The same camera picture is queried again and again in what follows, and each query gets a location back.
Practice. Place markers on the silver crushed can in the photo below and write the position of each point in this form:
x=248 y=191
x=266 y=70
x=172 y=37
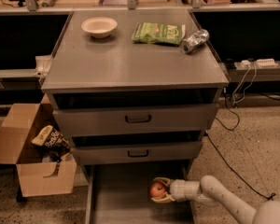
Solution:
x=193 y=41

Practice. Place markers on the grey drawer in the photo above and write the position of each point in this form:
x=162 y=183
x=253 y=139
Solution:
x=119 y=194
x=130 y=120
x=137 y=153

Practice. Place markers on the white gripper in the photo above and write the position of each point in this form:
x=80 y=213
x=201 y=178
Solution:
x=178 y=190

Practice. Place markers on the white paper bowl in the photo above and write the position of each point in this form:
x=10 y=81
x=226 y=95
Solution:
x=99 y=27

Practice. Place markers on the grey bottom drawer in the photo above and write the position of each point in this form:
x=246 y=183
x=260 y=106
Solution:
x=119 y=194

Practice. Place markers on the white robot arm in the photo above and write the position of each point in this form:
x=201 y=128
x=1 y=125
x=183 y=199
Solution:
x=209 y=191

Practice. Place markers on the brown snack bag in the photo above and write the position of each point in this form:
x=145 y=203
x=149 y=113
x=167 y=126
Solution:
x=50 y=137

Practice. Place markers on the grey top drawer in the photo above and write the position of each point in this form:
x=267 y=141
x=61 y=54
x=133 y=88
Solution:
x=130 y=120

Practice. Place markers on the grey middle drawer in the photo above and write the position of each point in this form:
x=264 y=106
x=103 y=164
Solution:
x=137 y=153

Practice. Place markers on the red apple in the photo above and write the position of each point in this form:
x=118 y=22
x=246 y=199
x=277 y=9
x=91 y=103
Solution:
x=157 y=189

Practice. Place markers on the grey drawer cabinet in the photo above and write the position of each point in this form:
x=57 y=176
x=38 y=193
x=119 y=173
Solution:
x=115 y=72

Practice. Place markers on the white power strip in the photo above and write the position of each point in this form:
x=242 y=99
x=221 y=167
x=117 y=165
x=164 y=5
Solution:
x=260 y=63

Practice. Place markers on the green chip bag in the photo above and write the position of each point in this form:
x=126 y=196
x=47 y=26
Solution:
x=159 y=33

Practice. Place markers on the brown cardboard box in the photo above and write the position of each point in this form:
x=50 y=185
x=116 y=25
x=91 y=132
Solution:
x=41 y=170

